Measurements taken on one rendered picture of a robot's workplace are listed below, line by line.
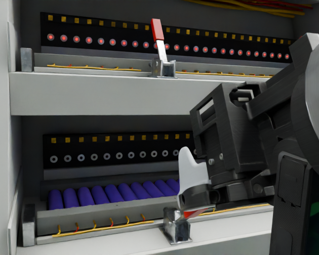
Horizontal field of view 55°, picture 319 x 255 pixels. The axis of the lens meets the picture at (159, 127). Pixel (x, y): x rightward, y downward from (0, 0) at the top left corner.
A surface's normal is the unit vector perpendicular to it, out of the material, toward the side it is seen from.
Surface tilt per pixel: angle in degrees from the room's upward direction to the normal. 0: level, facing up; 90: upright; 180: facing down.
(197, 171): 90
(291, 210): 92
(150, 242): 20
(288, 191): 92
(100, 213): 110
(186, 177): 90
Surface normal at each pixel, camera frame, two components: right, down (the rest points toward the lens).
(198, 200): -0.81, -0.07
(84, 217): 0.37, 0.18
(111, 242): 0.05, -0.98
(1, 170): 0.35, -0.17
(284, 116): -0.93, 0.02
